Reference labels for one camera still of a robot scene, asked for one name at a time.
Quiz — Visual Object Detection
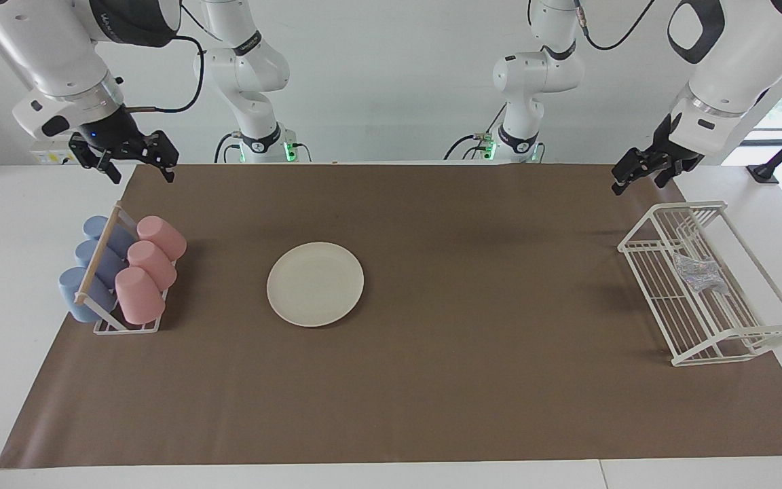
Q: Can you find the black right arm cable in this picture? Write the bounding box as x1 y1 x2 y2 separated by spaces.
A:
123 34 206 113

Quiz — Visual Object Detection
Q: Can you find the cream round plate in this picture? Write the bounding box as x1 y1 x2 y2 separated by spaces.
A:
267 242 365 328

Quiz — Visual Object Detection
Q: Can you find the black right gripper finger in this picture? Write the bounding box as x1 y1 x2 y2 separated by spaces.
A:
68 133 122 185
143 130 181 183

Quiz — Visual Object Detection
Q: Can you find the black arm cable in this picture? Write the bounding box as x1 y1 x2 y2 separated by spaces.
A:
123 34 206 113
573 0 658 52

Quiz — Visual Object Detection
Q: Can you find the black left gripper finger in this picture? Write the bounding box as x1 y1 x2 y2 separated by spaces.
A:
611 145 660 197
654 162 684 190

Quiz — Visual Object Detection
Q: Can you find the black base cable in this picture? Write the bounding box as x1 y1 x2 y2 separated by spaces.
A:
214 132 243 164
443 133 485 162

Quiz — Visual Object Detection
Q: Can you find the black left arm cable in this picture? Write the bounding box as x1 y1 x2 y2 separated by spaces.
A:
573 0 658 52

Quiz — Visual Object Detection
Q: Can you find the pink plastic cup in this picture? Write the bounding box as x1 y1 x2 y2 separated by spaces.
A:
126 240 178 291
136 215 187 261
115 266 166 325

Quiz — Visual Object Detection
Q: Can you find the brown paper table mat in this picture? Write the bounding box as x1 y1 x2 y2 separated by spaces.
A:
0 163 782 469

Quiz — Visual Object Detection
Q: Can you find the white wire dish rack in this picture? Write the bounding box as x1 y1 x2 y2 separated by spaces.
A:
617 200 782 367

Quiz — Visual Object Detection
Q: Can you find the white power strip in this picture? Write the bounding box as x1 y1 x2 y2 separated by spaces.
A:
29 139 83 166

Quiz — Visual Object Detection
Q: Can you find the silver mesh sponge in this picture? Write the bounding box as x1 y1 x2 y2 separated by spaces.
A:
674 252 732 297

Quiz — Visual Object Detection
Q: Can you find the blue plastic cup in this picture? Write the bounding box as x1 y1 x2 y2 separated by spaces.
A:
75 239 128 290
83 216 138 258
58 267 119 323

